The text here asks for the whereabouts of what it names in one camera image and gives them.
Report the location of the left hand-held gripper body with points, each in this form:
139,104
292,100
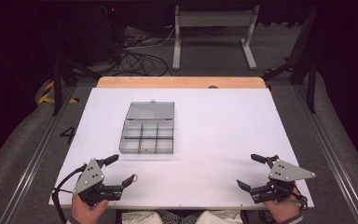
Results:
88,179

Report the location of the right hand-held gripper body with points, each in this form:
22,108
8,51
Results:
281,174

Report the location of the person's left hand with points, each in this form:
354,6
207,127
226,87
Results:
85,213

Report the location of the person's right hand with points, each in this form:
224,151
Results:
281,210

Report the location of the clear plastic compartment box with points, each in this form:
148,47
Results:
149,130

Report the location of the white table cover board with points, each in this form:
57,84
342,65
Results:
214,140

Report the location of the person's light clothing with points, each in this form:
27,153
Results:
180,217

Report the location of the yellow black floor tape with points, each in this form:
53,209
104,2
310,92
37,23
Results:
48,93

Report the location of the black tripod stand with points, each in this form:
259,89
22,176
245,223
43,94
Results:
60,77

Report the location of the wooden table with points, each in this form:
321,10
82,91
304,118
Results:
180,82

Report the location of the black angled stand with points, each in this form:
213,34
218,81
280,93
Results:
304,62

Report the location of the black equipment case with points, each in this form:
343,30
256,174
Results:
112,34

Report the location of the white metal stand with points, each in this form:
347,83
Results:
214,18

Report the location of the aluminium floor rail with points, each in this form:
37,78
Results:
332,155
34,158

